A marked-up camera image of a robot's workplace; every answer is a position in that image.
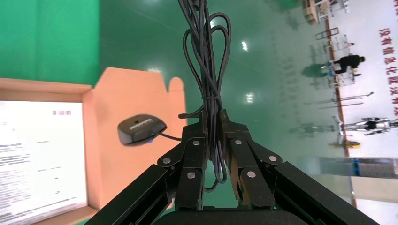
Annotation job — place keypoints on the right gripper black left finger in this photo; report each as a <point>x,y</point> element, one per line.
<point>192,161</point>

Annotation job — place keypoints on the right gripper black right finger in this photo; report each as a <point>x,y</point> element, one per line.
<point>242,155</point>

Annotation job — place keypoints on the orange cardboard box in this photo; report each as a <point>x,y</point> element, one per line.
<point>130,93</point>

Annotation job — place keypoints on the long metal pole stand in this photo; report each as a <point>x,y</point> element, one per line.
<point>342,100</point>

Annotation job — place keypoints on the white humanoid robot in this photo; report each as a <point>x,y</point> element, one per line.
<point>370,125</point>

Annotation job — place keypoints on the person in black clothes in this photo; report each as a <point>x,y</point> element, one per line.
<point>349,62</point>

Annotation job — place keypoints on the grey metal rack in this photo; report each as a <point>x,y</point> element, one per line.
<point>326,33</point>

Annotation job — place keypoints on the white printed paper sheet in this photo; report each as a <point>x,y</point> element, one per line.
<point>40,155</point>

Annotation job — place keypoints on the wooden shelf unit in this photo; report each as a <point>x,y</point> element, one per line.
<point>312,11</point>

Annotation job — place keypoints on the green table mat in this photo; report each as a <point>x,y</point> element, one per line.
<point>46,37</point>

